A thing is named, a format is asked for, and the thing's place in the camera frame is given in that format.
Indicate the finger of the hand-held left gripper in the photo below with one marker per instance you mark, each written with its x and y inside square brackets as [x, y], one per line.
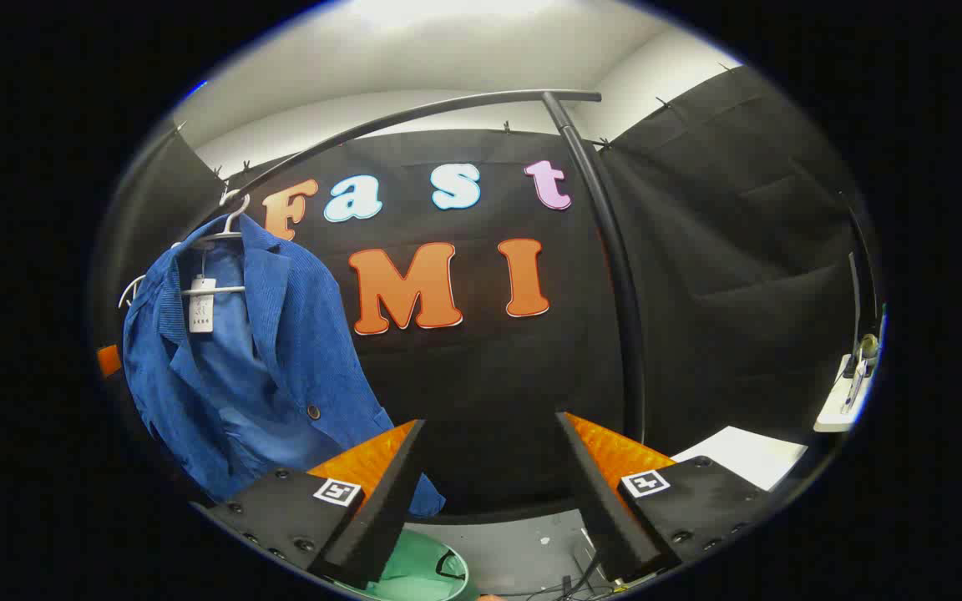
[109, 361]

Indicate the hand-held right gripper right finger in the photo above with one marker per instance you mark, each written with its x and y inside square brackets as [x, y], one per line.
[606, 501]

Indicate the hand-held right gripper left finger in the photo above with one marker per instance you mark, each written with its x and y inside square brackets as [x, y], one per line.
[389, 501]

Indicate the green laundry hamper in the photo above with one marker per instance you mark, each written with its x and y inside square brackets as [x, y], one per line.
[414, 568]

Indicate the black metal clothes rack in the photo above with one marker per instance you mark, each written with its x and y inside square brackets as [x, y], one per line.
[619, 250]

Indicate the white paper garment tag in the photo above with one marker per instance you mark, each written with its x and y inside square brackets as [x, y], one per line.
[201, 309]

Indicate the white flat board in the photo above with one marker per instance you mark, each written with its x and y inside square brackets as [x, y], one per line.
[744, 455]

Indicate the black backdrop cloth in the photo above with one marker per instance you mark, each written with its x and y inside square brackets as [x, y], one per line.
[489, 392]

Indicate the white tray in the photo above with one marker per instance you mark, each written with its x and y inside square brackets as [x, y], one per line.
[836, 413]

